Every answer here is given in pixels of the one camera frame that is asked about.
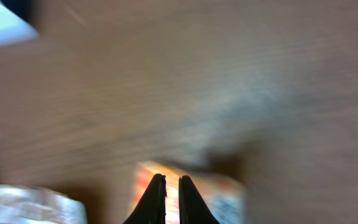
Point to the beige porridge pouch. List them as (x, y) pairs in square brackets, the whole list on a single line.
[(29, 205)]

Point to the small orange white box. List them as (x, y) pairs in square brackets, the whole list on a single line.
[(223, 195)]

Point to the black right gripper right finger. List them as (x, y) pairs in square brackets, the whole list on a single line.
[(192, 207)]

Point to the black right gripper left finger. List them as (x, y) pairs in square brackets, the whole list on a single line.
[(151, 207)]

